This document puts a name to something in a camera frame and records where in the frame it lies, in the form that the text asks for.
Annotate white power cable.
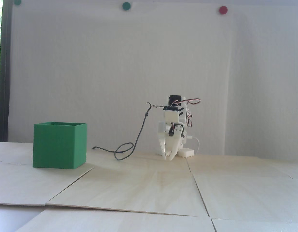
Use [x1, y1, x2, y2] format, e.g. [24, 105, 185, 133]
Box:
[187, 136, 201, 155]

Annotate wrist camera on white mount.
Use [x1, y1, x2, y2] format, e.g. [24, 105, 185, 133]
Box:
[163, 106, 182, 122]

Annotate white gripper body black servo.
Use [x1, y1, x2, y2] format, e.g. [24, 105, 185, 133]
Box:
[158, 122, 175, 138]

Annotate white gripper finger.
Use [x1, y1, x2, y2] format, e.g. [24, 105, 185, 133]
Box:
[159, 134, 169, 158]
[168, 124, 185, 161]

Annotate light plywood board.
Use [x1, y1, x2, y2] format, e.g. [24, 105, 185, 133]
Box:
[186, 155, 298, 223]
[0, 161, 94, 206]
[86, 149, 191, 173]
[16, 208, 218, 232]
[0, 142, 35, 166]
[46, 167, 210, 217]
[211, 218, 298, 232]

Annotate red black servo wires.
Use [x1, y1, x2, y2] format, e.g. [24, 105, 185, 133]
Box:
[174, 98, 201, 128]

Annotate white backdrop sheet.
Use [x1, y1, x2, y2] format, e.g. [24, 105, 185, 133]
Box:
[9, 1, 238, 155]

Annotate black camera cable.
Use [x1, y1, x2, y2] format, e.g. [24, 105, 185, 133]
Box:
[92, 102, 165, 161]

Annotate green box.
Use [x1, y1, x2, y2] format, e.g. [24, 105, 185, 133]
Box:
[33, 122, 88, 169]

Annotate dark window frame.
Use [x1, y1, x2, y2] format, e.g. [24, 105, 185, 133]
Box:
[1, 0, 12, 143]

